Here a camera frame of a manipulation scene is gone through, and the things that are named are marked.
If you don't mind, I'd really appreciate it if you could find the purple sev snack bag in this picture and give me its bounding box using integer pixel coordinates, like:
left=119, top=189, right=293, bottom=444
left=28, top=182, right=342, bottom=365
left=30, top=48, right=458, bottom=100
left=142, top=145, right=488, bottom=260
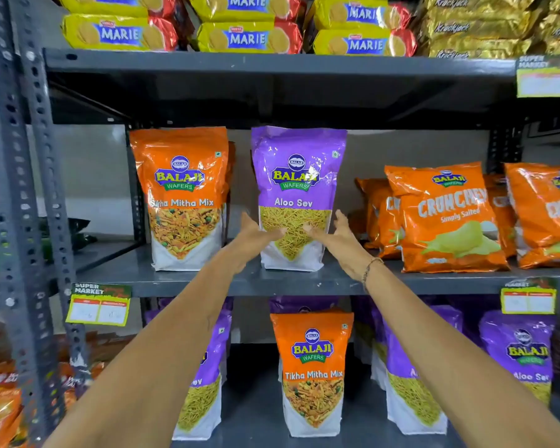
left=385, top=305, right=464, bottom=436
left=479, top=310, right=556, bottom=407
left=269, top=296, right=340, bottom=315
left=144, top=307, right=233, bottom=441
left=250, top=126, right=348, bottom=272

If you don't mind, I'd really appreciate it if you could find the stack of gold biscuit packets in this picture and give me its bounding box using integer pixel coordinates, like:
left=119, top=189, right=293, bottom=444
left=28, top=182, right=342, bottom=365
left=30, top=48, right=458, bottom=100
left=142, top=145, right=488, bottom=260
left=418, top=0, right=560, bottom=59

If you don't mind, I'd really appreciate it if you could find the person's left forearm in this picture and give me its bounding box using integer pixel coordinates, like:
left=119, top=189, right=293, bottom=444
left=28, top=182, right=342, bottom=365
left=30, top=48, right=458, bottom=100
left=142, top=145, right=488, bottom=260
left=42, top=256, right=243, bottom=448

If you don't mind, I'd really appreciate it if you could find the person's left hand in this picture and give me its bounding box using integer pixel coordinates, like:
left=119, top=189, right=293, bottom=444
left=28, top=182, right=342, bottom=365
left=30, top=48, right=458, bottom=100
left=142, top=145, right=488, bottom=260
left=225, top=212, right=286, bottom=275

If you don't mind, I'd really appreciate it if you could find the pile of orange snack packets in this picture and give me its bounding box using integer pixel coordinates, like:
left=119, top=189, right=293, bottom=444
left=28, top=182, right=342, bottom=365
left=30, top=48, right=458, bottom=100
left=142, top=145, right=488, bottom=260
left=0, top=331, right=136, bottom=448

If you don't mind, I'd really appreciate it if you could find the orange potato chips bag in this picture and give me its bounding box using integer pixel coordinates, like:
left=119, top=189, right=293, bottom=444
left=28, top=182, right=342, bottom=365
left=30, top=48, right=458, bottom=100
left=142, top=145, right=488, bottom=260
left=504, top=162, right=560, bottom=269
left=484, top=174, right=518, bottom=258
left=355, top=178, right=405, bottom=260
left=385, top=161, right=510, bottom=274

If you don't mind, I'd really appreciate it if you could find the orange mix snack bag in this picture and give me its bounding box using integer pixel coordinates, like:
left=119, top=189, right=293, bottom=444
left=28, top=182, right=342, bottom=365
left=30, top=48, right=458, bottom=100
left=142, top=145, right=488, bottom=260
left=130, top=127, right=230, bottom=272
left=270, top=312, right=354, bottom=438

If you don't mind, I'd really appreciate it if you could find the stack of yellow biscuit packets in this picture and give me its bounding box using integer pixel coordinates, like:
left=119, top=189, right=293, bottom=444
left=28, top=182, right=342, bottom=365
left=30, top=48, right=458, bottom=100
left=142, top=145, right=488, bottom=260
left=54, top=0, right=418, bottom=57

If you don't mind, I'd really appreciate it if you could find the person's right forearm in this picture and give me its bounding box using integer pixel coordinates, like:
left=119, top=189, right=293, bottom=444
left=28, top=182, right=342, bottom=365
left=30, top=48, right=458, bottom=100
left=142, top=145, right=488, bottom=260
left=362, top=260, right=560, bottom=448

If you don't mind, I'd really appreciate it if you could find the person's right hand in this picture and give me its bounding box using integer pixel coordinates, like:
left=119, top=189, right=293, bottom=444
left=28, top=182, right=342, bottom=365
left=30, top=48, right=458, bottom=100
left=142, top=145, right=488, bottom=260
left=303, top=209, right=380, bottom=281

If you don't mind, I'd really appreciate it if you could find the grey metal shelf rack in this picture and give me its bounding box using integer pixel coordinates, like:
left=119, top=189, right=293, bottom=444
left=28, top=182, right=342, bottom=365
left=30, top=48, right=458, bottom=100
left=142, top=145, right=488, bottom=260
left=8, top=0, right=560, bottom=448
left=0, top=0, right=142, bottom=448

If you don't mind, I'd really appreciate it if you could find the thin beaded wrist bracelet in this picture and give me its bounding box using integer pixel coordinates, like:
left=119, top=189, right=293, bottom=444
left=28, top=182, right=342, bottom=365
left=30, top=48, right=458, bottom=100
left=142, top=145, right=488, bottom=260
left=361, top=257, right=385, bottom=294

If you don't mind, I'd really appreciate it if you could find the yellow shelf price label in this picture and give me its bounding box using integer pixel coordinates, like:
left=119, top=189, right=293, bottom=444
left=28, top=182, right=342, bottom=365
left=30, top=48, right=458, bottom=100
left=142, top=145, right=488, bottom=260
left=65, top=282, right=133, bottom=327
left=500, top=278, right=558, bottom=315
left=516, top=55, right=560, bottom=98

